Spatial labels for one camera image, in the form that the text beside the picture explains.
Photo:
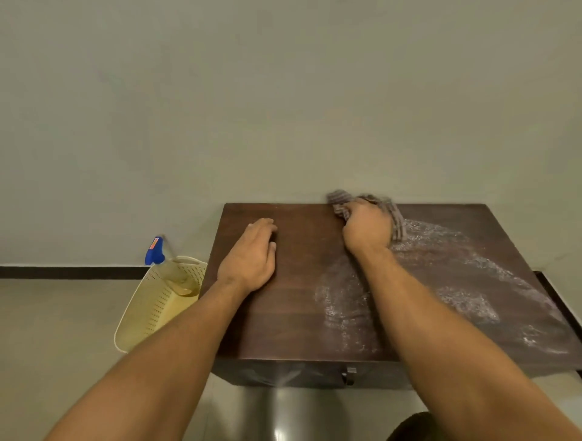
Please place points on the person's left thumb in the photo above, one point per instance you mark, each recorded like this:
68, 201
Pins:
273, 253

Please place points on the person's right hand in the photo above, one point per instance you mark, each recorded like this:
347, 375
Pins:
368, 229

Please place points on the person's left forearm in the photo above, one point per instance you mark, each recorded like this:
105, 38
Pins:
154, 363

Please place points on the person's right forearm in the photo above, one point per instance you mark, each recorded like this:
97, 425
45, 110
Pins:
445, 354

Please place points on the dark drawer knob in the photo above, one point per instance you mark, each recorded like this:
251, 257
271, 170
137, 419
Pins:
349, 376

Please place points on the grey checked cleaning cloth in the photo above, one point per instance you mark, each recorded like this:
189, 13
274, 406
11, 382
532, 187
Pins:
396, 220

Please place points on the person's right fingers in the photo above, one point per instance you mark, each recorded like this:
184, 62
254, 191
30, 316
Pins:
352, 213

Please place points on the dark rounded object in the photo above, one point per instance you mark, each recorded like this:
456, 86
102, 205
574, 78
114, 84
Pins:
411, 429

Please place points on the dark brown wooden cabinet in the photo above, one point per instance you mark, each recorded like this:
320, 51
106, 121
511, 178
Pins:
309, 309

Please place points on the person's left hand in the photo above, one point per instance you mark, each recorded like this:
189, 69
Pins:
248, 263

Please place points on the cream perforated plastic basket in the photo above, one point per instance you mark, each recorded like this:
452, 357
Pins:
154, 309

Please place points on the clear spray bottle blue nozzle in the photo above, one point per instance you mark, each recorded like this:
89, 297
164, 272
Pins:
154, 252

